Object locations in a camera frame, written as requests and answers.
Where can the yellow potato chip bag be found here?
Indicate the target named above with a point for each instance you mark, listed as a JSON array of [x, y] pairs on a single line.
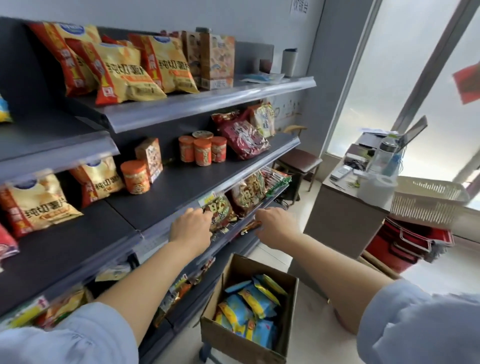
[[99, 182], [63, 56], [37, 206], [120, 75], [168, 63]]

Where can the white handheld device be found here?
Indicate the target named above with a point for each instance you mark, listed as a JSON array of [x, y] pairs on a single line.
[[340, 172]]

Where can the stack of red shopping baskets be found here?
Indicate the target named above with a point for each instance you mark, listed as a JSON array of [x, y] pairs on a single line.
[[405, 245]]

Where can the red paper window decoration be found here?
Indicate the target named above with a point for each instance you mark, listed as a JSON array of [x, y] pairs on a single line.
[[468, 82]]

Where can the person's right forearm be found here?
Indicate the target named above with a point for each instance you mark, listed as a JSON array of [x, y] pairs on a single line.
[[337, 281]]

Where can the clear plastic water bottle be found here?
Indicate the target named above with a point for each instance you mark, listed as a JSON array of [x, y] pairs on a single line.
[[384, 153]]

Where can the white plastic basket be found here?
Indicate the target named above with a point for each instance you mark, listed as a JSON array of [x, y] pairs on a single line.
[[427, 202]]

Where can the wooden chair with brown seat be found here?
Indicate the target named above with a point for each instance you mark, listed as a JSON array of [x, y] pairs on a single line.
[[300, 159]]

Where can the grey tumbler cup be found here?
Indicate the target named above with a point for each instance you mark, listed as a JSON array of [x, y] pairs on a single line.
[[289, 62]]

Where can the pile of blue yellow packets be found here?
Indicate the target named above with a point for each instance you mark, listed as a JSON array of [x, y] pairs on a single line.
[[251, 307]]

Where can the person's right hand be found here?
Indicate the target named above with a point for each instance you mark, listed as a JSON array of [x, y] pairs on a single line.
[[279, 228]]

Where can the orange printed drink carton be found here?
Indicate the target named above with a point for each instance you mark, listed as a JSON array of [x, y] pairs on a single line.
[[191, 52], [219, 60]]

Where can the green and red snack packets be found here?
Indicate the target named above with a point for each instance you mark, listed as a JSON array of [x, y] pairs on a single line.
[[275, 182]]

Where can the red snack packet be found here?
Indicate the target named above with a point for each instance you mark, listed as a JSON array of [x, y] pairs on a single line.
[[6, 243]]

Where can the clear plastic bag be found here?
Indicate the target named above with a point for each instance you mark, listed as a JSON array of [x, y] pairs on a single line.
[[262, 77]]

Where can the yellow shelf price label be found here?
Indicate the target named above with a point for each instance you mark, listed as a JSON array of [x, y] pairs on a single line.
[[206, 199]]

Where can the white paper wall sign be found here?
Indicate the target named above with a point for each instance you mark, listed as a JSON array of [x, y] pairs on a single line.
[[299, 6]]

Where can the large orange snack can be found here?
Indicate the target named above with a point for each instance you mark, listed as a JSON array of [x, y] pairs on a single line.
[[135, 178]]

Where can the person's right fingers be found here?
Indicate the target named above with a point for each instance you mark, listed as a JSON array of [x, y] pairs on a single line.
[[261, 223]]

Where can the brown cardboard box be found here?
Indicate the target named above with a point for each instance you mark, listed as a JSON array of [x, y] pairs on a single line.
[[225, 337]]

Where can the grey counter desk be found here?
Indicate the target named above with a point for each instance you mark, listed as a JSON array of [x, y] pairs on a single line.
[[337, 221]]

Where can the small orange printed box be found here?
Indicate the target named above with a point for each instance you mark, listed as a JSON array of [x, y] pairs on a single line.
[[150, 157]]

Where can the dark small cup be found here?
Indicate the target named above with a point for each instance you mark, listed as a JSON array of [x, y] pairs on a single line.
[[266, 66]]

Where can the red patterned snack bag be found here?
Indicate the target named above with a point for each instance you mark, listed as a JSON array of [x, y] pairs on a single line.
[[225, 117]]

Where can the person's left hand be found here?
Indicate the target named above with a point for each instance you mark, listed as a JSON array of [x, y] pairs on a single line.
[[189, 230]]

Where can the orange brown snack packet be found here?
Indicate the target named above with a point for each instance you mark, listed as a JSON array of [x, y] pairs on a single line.
[[249, 227]]

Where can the dark grey metal shelf rack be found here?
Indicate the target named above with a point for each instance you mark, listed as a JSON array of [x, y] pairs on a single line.
[[180, 187]]

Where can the dark red snack bag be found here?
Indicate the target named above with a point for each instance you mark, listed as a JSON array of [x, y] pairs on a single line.
[[245, 139]]

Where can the light blue shirt sleeve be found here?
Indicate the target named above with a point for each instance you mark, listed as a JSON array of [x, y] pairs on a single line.
[[420, 326], [63, 337]]

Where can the row of colourful snack packets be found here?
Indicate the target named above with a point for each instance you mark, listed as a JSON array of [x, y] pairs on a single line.
[[60, 305]]

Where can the person's left fingers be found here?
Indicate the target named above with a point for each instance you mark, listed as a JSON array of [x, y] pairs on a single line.
[[206, 223]]

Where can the person's left forearm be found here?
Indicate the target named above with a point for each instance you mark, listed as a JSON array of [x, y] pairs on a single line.
[[150, 285]]

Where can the beige snack bag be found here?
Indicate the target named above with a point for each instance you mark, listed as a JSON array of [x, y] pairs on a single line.
[[263, 119]]

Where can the grey receipt printer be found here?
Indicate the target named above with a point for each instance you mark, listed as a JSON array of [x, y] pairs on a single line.
[[362, 148]]

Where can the white toilet paper roll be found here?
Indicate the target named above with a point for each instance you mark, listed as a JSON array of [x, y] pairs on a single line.
[[377, 189]]

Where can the blue and yellow snack packet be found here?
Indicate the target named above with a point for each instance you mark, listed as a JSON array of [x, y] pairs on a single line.
[[4, 110]]

